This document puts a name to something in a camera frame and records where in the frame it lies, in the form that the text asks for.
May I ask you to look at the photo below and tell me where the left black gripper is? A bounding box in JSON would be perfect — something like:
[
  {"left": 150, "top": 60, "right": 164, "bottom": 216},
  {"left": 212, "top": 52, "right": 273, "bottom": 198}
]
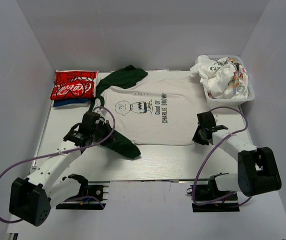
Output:
[{"left": 91, "top": 119, "right": 121, "bottom": 146}]

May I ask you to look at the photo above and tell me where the white colourful print t shirt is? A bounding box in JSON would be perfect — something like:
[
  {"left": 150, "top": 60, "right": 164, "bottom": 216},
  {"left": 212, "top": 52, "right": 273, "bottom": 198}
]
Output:
[{"left": 190, "top": 55, "right": 249, "bottom": 99}]

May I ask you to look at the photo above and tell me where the green and white t shirt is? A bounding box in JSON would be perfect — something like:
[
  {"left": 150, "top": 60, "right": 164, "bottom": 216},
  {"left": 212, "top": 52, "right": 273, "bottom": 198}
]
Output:
[{"left": 91, "top": 65, "right": 206, "bottom": 159}]

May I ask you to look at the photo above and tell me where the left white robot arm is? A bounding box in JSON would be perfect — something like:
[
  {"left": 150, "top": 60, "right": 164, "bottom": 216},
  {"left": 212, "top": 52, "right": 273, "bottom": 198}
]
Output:
[{"left": 9, "top": 111, "right": 116, "bottom": 227}]

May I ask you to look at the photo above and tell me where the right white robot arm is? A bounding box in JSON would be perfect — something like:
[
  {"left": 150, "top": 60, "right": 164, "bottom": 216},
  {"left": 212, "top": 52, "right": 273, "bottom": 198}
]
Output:
[{"left": 193, "top": 111, "right": 282, "bottom": 200}]

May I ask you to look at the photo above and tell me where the white plastic basket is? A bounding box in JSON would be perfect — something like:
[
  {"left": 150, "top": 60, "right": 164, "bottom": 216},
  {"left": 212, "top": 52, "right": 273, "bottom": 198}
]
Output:
[{"left": 194, "top": 55, "right": 255, "bottom": 107}]

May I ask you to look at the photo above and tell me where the folded blue shirt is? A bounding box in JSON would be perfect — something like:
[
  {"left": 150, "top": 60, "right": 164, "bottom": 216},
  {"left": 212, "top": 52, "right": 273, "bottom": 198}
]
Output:
[{"left": 52, "top": 98, "right": 91, "bottom": 108}]

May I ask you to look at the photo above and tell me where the folded white shirt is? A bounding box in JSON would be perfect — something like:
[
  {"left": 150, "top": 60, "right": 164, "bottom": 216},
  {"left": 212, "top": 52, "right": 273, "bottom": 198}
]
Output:
[{"left": 93, "top": 76, "right": 101, "bottom": 97}]

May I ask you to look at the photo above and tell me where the folded red coca-cola shirt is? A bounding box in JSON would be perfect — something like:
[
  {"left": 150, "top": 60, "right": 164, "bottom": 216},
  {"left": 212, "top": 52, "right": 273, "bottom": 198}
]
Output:
[{"left": 50, "top": 70, "right": 98, "bottom": 101}]

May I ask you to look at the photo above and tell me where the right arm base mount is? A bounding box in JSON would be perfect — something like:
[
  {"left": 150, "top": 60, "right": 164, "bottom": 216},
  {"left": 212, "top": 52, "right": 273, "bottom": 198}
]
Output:
[{"left": 186, "top": 173, "right": 240, "bottom": 213}]

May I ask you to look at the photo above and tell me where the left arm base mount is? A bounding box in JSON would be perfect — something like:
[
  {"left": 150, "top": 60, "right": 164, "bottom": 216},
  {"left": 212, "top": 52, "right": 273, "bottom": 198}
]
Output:
[{"left": 56, "top": 174, "right": 109, "bottom": 210}]

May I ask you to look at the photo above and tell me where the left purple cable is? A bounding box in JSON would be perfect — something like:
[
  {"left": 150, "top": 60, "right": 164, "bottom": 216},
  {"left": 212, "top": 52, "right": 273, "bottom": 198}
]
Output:
[{"left": 0, "top": 106, "right": 116, "bottom": 223}]

